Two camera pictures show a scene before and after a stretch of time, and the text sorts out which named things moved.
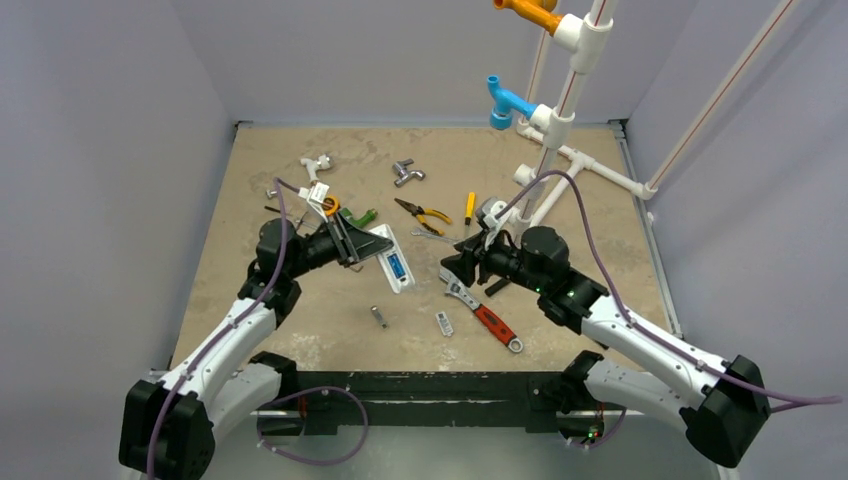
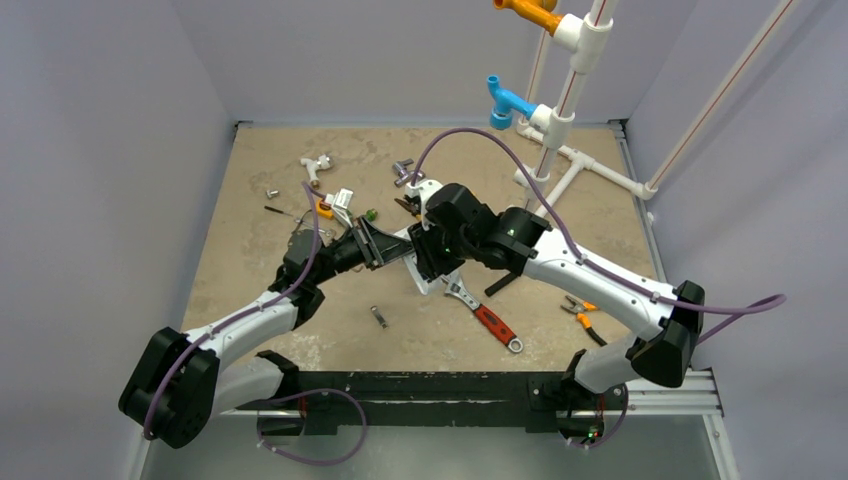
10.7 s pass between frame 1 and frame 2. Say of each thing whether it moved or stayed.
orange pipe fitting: stayed
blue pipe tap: stayed
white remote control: moved
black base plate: stayed
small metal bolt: stayed
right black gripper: moved
